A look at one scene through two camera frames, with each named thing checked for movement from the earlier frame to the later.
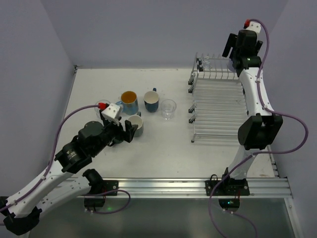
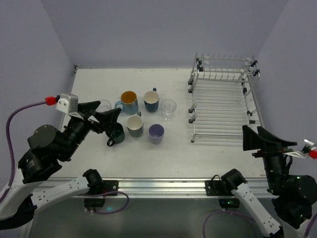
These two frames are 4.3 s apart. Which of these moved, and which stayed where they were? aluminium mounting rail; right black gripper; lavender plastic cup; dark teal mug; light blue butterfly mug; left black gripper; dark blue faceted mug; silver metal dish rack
Moved: left black gripper; lavender plastic cup; right black gripper
Stayed: silver metal dish rack; aluminium mounting rail; dark teal mug; light blue butterfly mug; dark blue faceted mug
